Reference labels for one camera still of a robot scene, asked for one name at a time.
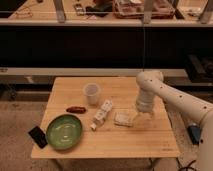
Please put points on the brown sausage toy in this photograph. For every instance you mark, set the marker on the brown sausage toy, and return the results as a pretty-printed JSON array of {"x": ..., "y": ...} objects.
[{"x": 75, "y": 109}]

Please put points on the clear plastic cup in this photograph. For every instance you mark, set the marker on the clear plastic cup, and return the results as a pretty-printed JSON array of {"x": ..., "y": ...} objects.
[{"x": 92, "y": 93}]

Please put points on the white toy bottle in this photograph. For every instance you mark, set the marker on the white toy bottle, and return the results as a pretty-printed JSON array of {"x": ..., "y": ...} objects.
[{"x": 101, "y": 115}]

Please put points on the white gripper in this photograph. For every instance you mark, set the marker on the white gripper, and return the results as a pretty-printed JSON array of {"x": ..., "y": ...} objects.
[{"x": 144, "y": 107}]

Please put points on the black smartphone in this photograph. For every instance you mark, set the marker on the black smartphone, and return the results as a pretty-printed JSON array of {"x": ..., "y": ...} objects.
[{"x": 38, "y": 136}]

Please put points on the white square sponge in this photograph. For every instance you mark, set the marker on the white square sponge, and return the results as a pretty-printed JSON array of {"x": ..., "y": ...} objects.
[{"x": 123, "y": 119}]

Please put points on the basket on shelf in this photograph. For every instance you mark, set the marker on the basket on shelf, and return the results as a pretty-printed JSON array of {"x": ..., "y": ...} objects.
[{"x": 135, "y": 9}]

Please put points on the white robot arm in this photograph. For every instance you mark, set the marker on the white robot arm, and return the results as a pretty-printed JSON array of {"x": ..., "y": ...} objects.
[{"x": 199, "y": 111}]

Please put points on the green ceramic bowl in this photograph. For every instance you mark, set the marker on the green ceramic bowl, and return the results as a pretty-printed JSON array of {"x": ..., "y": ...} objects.
[{"x": 64, "y": 132}]

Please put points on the wooden table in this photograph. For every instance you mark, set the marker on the wooden table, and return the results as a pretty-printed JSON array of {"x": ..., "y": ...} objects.
[{"x": 144, "y": 140}]

